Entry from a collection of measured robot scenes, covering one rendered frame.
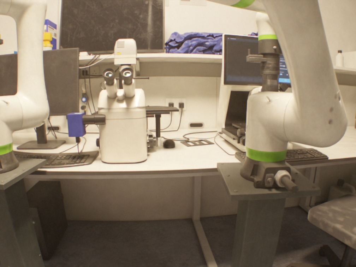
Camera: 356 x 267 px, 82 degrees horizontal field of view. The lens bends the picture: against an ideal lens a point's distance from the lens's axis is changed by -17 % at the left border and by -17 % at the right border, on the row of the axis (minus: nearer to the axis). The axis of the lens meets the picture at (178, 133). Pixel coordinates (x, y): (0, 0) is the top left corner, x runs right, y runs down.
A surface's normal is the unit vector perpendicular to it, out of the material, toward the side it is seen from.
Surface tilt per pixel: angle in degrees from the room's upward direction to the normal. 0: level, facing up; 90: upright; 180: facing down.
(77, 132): 90
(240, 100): 116
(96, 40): 86
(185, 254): 0
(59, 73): 86
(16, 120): 107
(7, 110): 85
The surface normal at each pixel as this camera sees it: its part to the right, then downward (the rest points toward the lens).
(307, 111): -0.74, 0.56
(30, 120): 0.80, 0.48
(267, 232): -0.02, 0.19
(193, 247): 0.00, -0.98
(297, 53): -0.57, 0.66
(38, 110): 0.87, 0.05
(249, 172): -0.75, -0.36
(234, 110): 0.10, 0.61
